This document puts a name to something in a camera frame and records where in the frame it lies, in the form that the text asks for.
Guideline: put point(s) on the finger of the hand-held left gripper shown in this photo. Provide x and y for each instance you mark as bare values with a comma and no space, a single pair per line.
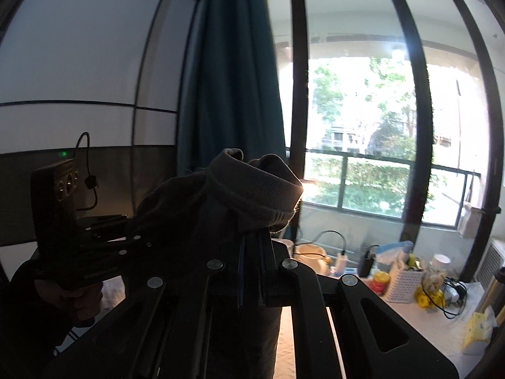
106,222
130,244

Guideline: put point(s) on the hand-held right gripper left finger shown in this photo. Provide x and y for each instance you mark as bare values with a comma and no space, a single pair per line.
241,276

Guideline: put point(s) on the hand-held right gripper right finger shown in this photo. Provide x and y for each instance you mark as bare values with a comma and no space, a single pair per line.
272,270

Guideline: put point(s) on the grey-brown sweater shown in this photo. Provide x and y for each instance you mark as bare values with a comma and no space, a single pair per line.
236,205

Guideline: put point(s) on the person's left forearm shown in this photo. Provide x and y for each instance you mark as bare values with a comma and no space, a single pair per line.
23,316

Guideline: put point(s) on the person's left hand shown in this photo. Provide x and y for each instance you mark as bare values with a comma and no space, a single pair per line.
75,302

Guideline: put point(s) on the white pump bottle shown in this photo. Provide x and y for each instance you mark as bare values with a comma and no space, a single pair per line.
341,262

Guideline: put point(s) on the black charger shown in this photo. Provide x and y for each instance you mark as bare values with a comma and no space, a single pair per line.
366,264

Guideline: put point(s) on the red can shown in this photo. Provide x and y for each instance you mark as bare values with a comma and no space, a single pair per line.
382,283

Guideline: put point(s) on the blue-lid plastic container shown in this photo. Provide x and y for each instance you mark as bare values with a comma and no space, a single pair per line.
394,250

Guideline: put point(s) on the white perforated basket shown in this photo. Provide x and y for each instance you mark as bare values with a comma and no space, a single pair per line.
402,284

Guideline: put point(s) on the glass jar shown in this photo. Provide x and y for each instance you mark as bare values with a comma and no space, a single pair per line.
436,276

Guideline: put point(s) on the balcony railing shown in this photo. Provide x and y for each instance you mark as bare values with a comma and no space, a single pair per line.
394,160

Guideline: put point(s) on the teal curtain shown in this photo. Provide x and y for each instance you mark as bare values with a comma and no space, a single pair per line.
236,87

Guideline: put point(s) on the white hanging bag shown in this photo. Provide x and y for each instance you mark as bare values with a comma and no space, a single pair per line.
469,219

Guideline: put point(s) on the yellow tissue pack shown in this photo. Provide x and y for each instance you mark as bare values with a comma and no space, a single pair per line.
479,333

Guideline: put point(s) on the air conditioner unit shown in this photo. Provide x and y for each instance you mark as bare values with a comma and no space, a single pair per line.
493,262

